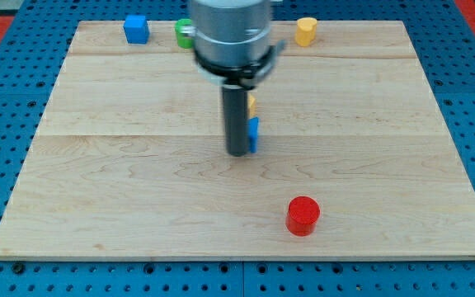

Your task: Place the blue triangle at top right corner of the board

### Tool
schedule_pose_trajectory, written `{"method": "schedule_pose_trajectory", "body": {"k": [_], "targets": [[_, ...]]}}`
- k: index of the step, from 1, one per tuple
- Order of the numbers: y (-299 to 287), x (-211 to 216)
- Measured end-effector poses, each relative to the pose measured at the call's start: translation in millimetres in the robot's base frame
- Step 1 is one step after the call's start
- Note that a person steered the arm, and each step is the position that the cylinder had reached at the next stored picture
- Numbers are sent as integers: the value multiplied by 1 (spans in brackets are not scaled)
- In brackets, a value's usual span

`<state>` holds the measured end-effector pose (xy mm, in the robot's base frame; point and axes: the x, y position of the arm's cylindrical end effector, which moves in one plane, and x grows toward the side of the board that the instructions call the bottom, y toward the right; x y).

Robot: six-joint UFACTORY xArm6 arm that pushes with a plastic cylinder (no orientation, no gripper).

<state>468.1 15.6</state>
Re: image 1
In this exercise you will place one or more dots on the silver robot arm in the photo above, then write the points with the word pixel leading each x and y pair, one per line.
pixel 231 46

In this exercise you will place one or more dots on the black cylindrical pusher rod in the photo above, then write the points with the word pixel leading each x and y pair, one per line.
pixel 235 115

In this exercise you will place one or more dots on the red cylinder block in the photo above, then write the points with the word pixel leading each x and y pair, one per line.
pixel 302 216

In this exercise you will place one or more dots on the yellow block behind rod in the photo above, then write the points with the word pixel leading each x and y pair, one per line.
pixel 251 104

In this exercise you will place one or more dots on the green block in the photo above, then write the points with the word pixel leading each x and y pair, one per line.
pixel 185 33

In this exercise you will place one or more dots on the blue cube block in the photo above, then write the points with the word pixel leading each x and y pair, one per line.
pixel 136 29

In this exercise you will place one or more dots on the blue triangle block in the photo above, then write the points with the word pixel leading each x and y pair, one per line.
pixel 253 124

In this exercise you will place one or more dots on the wooden board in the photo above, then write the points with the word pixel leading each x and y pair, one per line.
pixel 128 163

